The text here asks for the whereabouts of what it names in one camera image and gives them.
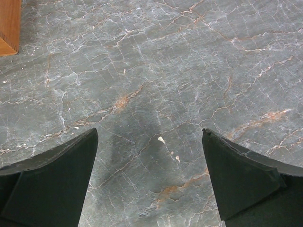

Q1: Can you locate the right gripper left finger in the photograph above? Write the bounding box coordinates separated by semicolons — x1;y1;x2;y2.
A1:
0;128;98;227

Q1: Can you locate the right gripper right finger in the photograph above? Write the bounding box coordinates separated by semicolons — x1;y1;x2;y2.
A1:
202;129;303;227

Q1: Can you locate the orange wooden divided tray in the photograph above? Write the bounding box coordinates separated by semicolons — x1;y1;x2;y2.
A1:
0;0;21;56

